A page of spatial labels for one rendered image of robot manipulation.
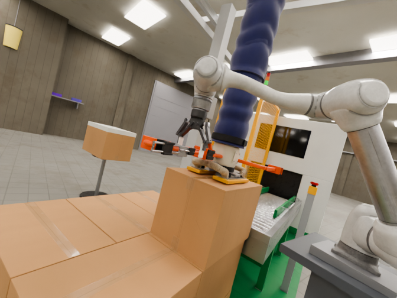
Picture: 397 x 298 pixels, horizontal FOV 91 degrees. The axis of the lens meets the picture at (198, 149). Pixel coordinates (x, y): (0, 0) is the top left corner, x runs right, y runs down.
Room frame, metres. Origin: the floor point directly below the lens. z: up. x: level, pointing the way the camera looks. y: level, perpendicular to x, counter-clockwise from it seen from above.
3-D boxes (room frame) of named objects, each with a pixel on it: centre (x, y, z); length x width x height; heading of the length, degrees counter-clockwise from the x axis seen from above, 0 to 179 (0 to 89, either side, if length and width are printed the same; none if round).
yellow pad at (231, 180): (1.21, -0.25, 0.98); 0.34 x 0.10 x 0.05; 146
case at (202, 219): (1.27, -0.18, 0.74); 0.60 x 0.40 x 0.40; 145
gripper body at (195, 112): (0.93, 0.04, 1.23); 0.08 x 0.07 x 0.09; 55
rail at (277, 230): (2.37, -1.28, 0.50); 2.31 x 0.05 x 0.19; 147
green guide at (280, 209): (2.70, -1.43, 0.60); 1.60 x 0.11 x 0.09; 147
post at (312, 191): (1.78, -1.10, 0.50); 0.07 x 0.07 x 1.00; 57
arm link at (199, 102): (0.93, 0.04, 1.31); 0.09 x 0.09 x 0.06
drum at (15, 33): (5.90, 6.19, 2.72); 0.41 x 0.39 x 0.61; 130
